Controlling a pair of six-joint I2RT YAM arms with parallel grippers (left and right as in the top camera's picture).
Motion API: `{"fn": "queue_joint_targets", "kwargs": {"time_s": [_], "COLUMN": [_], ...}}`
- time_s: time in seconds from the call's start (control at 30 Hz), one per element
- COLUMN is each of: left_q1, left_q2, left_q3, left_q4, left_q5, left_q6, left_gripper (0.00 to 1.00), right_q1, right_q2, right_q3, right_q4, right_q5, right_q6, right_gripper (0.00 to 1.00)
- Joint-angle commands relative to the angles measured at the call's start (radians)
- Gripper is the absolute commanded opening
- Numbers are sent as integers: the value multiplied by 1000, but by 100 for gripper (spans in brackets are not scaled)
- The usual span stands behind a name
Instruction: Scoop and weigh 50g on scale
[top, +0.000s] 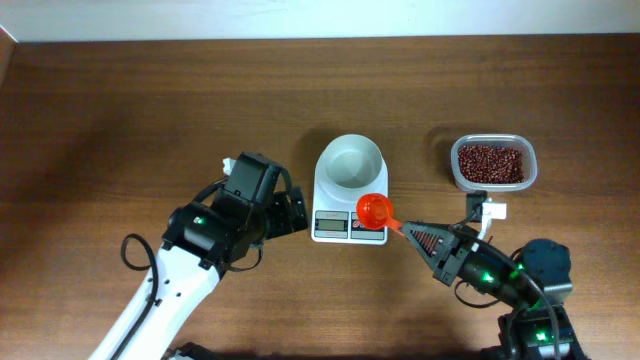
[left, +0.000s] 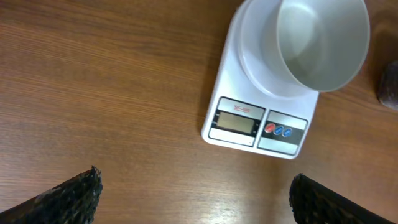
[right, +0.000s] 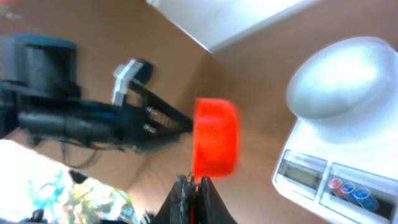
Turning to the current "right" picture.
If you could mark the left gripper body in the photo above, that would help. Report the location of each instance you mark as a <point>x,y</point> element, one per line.
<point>101,126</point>

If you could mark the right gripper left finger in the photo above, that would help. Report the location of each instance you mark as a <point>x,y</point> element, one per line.
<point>177,208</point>

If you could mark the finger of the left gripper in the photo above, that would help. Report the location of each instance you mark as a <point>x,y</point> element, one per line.
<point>162,123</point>

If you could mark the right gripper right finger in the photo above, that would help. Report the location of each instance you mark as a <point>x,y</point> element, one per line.
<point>209,206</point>

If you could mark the orange measuring scoop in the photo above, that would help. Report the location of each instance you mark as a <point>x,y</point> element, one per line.
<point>216,134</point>

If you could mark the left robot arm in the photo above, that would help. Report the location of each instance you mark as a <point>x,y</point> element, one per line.
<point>40,94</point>

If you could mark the white digital kitchen scale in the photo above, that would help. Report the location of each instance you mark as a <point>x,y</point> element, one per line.
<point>340,183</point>

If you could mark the white bowl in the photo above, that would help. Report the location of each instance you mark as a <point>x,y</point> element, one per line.
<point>347,91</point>

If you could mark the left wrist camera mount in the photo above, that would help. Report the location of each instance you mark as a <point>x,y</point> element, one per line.
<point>137,71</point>

